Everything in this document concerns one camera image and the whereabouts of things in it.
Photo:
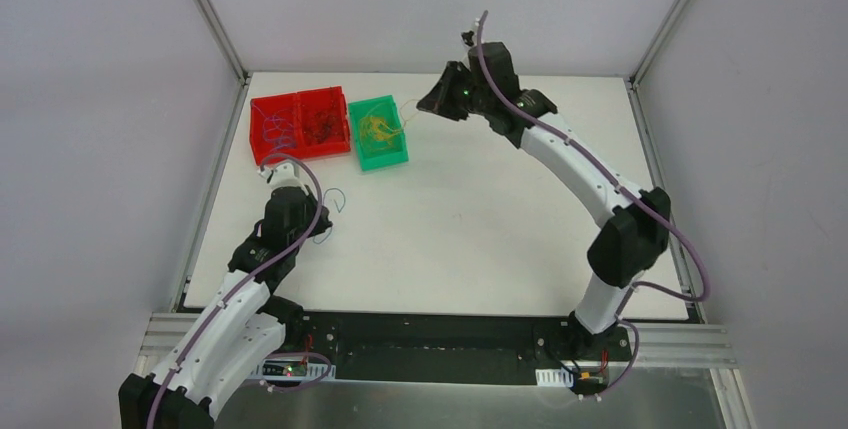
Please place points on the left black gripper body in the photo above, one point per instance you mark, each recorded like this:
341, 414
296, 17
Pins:
317, 217

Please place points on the right circuit board connector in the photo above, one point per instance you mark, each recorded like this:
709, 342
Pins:
589, 384

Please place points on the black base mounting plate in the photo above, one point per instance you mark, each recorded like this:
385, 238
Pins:
453, 349

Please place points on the aluminium frame rail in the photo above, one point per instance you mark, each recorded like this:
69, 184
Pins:
677, 345

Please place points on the green plastic bin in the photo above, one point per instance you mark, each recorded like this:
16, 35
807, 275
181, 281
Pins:
377, 133

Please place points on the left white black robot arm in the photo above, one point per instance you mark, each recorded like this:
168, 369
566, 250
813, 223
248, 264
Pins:
244, 323

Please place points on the red plastic bin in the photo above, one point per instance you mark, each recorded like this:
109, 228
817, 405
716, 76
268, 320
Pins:
306, 124

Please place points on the left circuit board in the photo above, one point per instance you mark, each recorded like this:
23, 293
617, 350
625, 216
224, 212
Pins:
285, 368

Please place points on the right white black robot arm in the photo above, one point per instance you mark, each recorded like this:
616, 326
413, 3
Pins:
632, 233

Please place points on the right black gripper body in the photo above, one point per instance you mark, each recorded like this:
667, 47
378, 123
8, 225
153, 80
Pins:
454, 91

